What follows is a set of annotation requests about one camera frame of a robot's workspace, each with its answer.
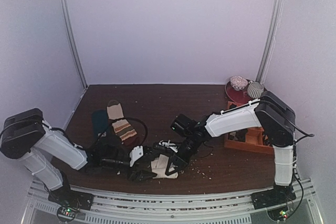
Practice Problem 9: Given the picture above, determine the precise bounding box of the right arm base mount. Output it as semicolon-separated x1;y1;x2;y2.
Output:
251;183;296;210

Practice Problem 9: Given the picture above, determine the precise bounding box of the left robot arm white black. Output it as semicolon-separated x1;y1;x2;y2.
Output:
1;108;157;205

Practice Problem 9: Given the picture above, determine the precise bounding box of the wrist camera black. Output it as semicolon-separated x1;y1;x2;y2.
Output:
96;136;125;169
170;114;197;137

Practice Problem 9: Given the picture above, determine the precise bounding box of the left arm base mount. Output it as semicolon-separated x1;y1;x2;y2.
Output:
48;187;94;210

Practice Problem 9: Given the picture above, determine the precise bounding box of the red round tray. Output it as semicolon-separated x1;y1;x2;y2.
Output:
225;79;255;104

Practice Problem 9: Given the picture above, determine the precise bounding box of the beige brown striped sock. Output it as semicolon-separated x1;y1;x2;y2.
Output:
107;100;139;148

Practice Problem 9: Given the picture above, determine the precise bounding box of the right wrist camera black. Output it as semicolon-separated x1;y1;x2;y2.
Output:
170;114;197;137

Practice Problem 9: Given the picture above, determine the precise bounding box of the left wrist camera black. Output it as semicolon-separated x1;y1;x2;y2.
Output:
96;136;125;169

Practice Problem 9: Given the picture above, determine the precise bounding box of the left aluminium frame post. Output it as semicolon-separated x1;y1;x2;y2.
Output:
60;0;88;90

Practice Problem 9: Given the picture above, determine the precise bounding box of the grey striped cup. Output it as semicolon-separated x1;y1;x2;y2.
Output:
247;81;264;99

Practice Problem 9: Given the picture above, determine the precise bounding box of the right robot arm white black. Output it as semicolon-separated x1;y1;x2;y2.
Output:
165;91;296;204

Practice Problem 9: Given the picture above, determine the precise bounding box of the aluminium frame post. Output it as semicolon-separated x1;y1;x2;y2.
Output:
60;0;88;90
256;0;284;84

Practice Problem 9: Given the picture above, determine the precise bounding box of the white patterned bowl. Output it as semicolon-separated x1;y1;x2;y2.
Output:
230;76;248;91

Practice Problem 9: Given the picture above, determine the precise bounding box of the orange wooden compartment box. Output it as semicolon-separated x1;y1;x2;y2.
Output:
224;101;275;156

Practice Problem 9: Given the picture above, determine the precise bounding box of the right aluminium frame post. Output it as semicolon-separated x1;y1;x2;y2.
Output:
256;0;284;84

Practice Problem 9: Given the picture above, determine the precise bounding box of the cream white sock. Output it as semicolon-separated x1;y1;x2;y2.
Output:
151;154;178;179

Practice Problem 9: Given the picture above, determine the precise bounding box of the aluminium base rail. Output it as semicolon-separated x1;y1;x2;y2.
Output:
20;178;322;224

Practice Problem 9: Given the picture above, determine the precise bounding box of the dark teal monkey sock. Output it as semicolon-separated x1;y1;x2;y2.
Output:
91;110;111;140

